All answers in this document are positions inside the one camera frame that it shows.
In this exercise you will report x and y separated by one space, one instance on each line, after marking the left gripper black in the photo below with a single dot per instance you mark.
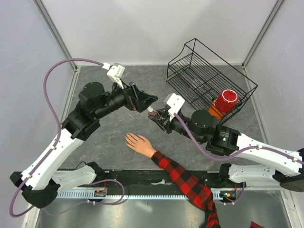
137 99

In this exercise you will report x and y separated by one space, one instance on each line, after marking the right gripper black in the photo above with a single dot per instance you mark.
163 122

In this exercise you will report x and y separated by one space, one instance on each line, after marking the glitter red nail polish bottle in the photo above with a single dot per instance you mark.
153 113

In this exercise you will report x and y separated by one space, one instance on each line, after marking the red plaid sleeve forearm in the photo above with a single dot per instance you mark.
199 194

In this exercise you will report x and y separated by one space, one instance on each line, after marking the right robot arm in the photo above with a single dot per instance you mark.
281 167

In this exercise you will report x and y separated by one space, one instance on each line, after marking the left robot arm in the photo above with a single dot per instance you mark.
39 183

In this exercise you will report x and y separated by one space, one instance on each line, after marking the orange cup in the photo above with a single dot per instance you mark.
214 111

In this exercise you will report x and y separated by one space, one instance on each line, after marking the red mug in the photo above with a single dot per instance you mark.
226 100

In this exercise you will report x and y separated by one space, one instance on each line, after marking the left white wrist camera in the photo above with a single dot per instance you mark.
115 73

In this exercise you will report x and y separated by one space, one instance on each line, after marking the black wire rack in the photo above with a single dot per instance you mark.
199 75

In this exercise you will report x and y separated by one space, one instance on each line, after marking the white slotted cable duct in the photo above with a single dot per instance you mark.
156 192

